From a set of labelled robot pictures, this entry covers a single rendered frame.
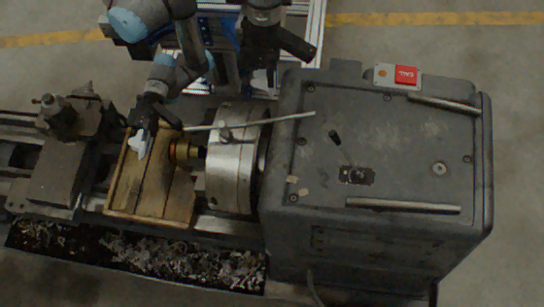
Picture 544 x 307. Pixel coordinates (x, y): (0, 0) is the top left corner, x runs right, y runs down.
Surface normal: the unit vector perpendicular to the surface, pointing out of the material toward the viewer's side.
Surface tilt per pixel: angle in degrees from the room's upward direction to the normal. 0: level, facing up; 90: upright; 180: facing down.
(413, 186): 0
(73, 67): 0
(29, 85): 0
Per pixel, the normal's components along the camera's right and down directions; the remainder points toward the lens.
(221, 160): -0.14, 0.04
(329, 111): -0.07, -0.45
